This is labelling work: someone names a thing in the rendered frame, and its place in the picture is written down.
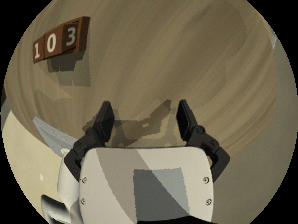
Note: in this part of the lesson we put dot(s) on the brown number cube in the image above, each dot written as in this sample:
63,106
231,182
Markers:
38,49
60,39

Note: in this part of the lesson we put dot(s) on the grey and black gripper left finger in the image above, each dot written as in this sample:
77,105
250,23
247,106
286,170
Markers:
94,136

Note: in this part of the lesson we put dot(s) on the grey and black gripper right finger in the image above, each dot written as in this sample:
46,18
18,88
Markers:
195,135

